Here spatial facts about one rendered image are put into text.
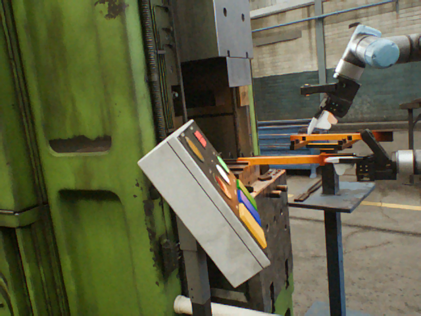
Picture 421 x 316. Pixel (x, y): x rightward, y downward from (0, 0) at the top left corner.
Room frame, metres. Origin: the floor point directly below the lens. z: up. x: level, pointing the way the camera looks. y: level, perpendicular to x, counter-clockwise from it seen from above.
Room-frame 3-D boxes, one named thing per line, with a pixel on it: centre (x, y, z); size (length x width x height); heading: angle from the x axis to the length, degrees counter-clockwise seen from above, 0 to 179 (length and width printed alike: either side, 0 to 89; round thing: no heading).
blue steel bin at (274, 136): (5.36, -1.04, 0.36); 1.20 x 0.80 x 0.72; 56
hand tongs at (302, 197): (1.83, -0.53, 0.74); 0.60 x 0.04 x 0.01; 145
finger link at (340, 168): (1.17, -0.41, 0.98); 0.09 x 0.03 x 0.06; 65
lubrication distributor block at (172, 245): (1.04, 0.15, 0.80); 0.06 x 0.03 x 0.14; 152
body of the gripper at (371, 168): (1.13, -0.51, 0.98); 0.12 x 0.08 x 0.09; 62
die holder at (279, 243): (1.46, 0.04, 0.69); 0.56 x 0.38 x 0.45; 62
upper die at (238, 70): (1.41, 0.05, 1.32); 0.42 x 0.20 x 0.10; 62
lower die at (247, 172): (1.41, 0.05, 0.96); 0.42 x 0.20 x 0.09; 62
